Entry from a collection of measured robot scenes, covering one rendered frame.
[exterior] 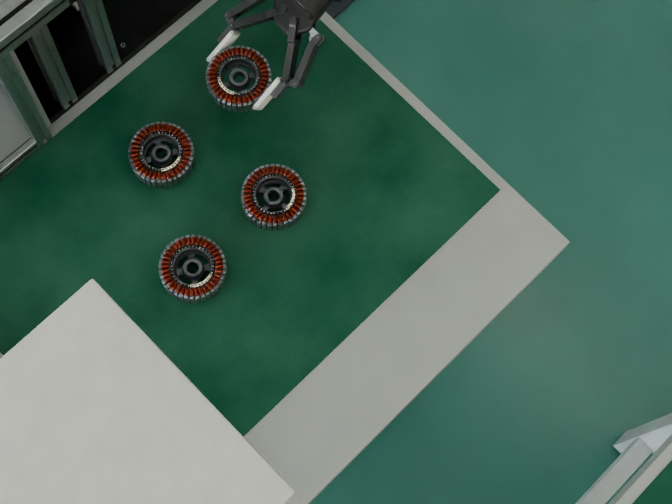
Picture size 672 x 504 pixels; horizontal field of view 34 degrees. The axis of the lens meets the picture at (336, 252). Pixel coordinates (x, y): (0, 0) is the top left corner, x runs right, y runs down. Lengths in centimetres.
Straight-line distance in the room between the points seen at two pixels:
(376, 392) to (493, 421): 82
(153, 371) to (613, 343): 156
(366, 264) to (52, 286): 53
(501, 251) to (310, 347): 37
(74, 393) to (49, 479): 11
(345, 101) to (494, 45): 100
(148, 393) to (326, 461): 52
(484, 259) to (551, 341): 81
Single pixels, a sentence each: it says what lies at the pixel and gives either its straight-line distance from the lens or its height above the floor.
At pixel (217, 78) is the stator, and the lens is 190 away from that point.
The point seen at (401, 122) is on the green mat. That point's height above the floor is 75.
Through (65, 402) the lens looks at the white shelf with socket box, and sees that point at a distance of 139.
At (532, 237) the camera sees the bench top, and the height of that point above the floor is 75.
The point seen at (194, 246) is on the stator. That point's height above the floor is 78.
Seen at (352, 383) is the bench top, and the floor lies 75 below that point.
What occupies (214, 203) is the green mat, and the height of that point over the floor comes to 75.
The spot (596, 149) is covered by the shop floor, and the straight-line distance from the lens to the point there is 286.
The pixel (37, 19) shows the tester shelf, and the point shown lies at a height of 110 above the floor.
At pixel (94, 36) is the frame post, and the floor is 90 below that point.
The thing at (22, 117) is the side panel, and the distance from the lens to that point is 186.
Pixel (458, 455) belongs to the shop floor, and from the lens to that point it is 260.
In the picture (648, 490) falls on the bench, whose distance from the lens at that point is 191.
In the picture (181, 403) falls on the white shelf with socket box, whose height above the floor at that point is 120.
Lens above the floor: 255
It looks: 74 degrees down
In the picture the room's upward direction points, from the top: 10 degrees clockwise
